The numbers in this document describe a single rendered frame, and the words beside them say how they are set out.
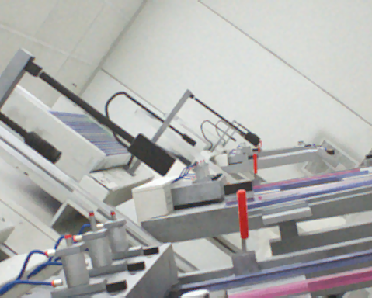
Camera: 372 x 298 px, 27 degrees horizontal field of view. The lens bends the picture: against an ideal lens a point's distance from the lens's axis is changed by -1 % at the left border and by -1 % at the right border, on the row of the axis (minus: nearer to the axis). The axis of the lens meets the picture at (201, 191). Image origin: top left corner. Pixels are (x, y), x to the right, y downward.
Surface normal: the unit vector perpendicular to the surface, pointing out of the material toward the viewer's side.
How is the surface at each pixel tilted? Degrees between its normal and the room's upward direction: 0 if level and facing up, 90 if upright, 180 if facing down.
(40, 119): 90
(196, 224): 90
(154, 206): 90
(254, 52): 90
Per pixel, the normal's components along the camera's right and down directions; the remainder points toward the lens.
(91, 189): -0.07, 0.07
